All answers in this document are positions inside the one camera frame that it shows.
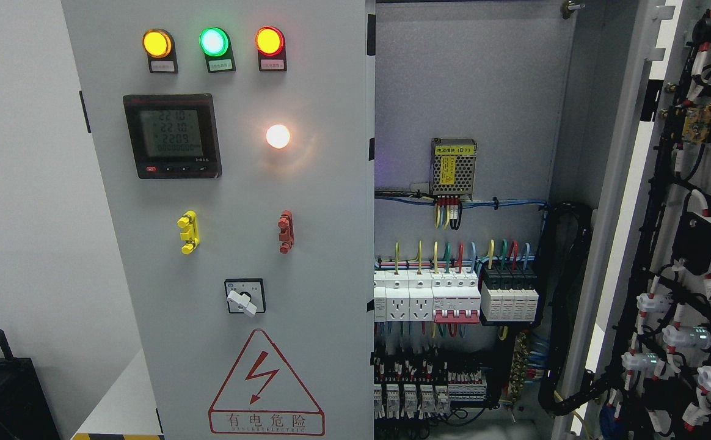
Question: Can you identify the red indicator lamp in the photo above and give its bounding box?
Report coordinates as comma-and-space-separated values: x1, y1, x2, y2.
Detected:
255, 27, 288, 72

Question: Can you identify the white socket breaker row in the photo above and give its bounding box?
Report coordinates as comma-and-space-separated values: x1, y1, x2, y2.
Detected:
373, 268, 481, 324

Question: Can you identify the black digital power meter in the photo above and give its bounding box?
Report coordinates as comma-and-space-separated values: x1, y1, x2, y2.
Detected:
123, 93, 222, 179

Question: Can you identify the green indicator lamp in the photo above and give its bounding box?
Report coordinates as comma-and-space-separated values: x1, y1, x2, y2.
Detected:
199, 27, 236, 73

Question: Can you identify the white rotary selector switch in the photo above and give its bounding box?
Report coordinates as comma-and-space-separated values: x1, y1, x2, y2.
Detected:
224, 278, 266, 317

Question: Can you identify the yellow terminal connector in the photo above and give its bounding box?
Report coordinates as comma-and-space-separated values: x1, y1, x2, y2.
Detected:
177, 211, 200, 254

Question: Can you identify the black white surge protector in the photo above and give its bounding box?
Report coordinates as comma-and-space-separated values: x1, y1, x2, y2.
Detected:
479, 265, 540, 326

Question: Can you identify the white glowing indicator lamp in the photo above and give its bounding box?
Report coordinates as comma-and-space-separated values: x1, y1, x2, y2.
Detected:
265, 123, 291, 149

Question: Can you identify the red terminal connector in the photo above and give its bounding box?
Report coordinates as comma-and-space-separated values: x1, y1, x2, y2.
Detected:
277, 210, 294, 254

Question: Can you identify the black equipment box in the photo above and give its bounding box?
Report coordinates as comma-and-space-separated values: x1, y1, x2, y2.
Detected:
0, 328, 60, 439

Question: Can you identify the red electric warning sticker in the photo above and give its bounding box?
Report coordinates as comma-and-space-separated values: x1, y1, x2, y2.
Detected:
208, 329, 326, 436

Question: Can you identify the grey cabinet door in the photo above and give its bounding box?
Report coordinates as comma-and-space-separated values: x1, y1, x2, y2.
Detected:
62, 1, 376, 439
541, 1, 711, 439

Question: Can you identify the black corrugated cable conduit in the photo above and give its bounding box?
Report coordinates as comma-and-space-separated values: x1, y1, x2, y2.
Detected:
536, 202, 594, 416

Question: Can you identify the metal mesh power supply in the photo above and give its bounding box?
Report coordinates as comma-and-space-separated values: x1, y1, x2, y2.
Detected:
430, 137, 478, 197

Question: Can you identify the yellow indicator lamp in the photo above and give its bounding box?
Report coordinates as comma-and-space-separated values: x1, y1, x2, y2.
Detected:
142, 28, 178, 73

